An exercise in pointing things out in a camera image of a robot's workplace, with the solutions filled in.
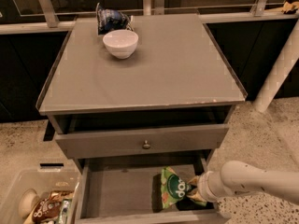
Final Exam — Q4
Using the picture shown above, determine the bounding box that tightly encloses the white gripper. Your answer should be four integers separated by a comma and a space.
187, 171, 219, 206

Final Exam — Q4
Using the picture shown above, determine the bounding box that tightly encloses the green rice chip bag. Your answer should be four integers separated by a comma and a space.
161, 167, 192, 209

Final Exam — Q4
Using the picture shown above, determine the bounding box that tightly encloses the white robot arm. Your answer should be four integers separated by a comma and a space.
187, 161, 299, 204

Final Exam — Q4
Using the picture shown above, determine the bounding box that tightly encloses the grey top drawer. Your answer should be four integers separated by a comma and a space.
55, 124, 229, 159

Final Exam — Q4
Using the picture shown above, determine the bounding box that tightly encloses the round metal drawer knob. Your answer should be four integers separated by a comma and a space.
143, 140, 150, 149

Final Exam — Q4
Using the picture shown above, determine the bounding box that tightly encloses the grey open middle drawer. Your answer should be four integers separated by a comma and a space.
75, 153, 230, 224

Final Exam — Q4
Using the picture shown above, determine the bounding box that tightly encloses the grey drawer cabinet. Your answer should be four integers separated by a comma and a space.
37, 14, 246, 224

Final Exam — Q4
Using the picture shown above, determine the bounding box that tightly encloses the brown snack bag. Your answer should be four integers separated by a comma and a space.
27, 190, 74, 224

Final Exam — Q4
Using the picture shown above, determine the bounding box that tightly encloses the dark blue snack bag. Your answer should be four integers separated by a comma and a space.
96, 4, 134, 35

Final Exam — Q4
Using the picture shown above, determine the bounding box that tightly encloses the green packet in bin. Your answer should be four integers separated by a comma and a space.
56, 199, 72, 224

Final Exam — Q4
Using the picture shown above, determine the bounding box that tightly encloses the clear plastic storage bin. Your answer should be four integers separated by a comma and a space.
0, 168, 80, 224

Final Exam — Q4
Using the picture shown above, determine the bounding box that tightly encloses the white ceramic bowl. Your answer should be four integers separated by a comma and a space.
103, 30, 138, 59

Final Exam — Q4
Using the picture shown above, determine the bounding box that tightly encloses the white cup in bin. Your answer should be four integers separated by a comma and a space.
19, 189, 39, 218

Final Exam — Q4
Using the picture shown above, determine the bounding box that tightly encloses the metal glass railing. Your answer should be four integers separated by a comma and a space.
0, 0, 299, 35

